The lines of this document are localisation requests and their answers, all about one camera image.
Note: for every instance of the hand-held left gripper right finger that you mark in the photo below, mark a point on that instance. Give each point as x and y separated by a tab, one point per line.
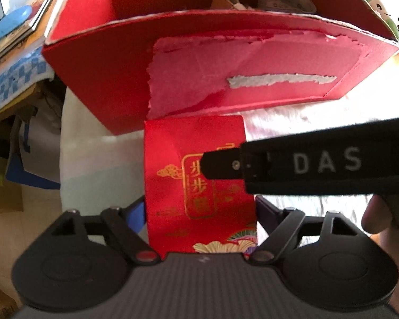
265	213

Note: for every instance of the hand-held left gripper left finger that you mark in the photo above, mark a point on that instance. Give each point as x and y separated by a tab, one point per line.
135	214

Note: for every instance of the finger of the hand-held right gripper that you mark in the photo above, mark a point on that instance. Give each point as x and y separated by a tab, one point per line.
219	165

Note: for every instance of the red gold printed envelope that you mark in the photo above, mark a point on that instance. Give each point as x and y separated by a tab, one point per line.
166	202

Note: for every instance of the red cardboard box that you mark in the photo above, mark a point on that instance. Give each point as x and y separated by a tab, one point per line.
103	83

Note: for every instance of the person's right hand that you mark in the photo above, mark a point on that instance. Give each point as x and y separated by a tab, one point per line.
377	214

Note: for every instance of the blue white plastic bag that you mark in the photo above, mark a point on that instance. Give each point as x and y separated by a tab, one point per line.
30	153

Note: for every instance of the green peanut plush toy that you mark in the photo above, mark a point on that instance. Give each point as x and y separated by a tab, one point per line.
380	10

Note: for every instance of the wooden side table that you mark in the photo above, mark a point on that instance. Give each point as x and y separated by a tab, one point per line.
6	113

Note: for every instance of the blue checked cloth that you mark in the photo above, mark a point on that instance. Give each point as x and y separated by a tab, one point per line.
16	73

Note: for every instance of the thick white edged book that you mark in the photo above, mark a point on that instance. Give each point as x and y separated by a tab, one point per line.
58	10

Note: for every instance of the blue round lid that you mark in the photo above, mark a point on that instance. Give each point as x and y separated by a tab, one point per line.
10	23

